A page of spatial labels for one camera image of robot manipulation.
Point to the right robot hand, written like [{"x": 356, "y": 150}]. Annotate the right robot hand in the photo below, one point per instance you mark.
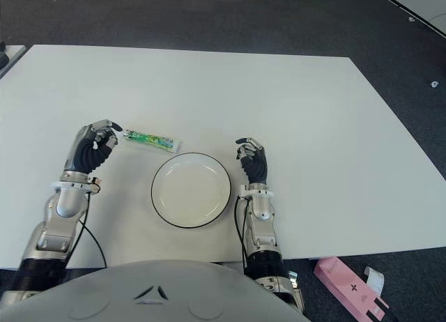
[{"x": 256, "y": 165}]

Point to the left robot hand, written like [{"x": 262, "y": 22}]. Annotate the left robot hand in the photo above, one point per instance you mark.
[{"x": 87, "y": 154}]

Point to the green toothpaste tube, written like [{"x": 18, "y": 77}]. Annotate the green toothpaste tube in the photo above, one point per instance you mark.
[{"x": 153, "y": 140}]

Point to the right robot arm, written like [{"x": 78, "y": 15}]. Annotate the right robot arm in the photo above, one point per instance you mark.
[{"x": 261, "y": 214}]

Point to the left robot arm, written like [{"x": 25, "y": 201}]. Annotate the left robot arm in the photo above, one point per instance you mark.
[{"x": 66, "y": 203}]

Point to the white plate with black rim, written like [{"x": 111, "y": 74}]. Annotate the white plate with black rim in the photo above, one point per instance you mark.
[{"x": 191, "y": 191}]

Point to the grey robot torso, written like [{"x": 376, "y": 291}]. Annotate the grey robot torso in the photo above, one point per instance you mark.
[{"x": 150, "y": 287}]

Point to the pink cardboard box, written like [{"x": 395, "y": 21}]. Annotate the pink cardboard box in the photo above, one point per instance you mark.
[{"x": 345, "y": 283}]

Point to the white paper tag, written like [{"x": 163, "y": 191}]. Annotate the white paper tag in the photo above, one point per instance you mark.
[{"x": 374, "y": 276}]

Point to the white background table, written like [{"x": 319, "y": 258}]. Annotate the white background table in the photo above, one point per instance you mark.
[{"x": 414, "y": 1}]

